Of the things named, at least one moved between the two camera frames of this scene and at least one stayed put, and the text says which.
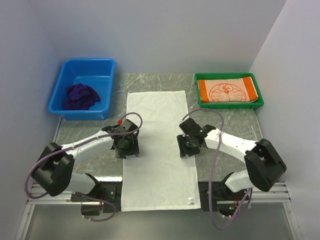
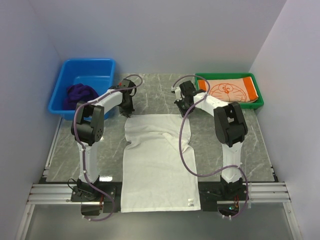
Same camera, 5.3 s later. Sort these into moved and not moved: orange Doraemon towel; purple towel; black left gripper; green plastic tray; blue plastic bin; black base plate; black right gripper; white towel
Moved: black left gripper; white towel; black right gripper
Not moved: purple towel; blue plastic bin; green plastic tray; orange Doraemon towel; black base plate
